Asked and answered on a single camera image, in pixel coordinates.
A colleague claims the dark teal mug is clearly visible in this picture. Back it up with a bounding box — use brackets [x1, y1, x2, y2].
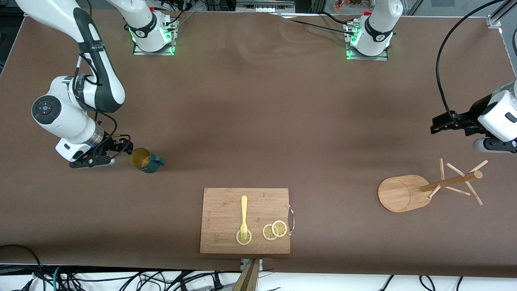
[130, 148, 166, 173]

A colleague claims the wooden mug rack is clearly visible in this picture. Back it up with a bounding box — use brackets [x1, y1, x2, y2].
[377, 158, 489, 213]

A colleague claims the wooden cutting board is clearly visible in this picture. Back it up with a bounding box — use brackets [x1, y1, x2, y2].
[200, 188, 295, 255]

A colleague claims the yellow plastic fork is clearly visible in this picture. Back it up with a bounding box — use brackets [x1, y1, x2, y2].
[240, 196, 248, 244]

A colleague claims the brown wooden beam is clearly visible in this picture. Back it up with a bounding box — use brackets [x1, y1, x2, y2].
[232, 259, 260, 291]

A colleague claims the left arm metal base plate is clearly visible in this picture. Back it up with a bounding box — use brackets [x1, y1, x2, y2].
[346, 22, 389, 61]

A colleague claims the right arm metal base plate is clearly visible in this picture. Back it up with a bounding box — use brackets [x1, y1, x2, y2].
[133, 18, 179, 56]

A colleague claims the aluminium frame profile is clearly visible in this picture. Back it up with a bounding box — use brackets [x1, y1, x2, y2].
[486, 0, 517, 29]

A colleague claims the black table cable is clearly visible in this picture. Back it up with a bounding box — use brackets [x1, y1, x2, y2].
[281, 11, 360, 37]

